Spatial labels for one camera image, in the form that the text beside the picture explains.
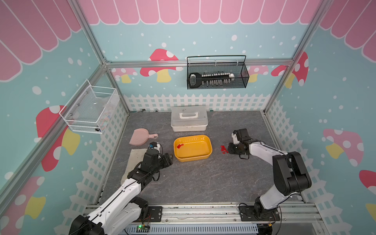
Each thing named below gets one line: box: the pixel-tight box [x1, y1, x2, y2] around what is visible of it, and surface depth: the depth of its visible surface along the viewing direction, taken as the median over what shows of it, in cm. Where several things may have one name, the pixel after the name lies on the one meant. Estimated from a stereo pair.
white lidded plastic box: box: [170, 105, 209, 132], surface depth 105 cm
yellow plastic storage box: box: [173, 134, 213, 163], surface depth 100 cm
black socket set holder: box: [188, 72, 235, 88], surface depth 91 cm
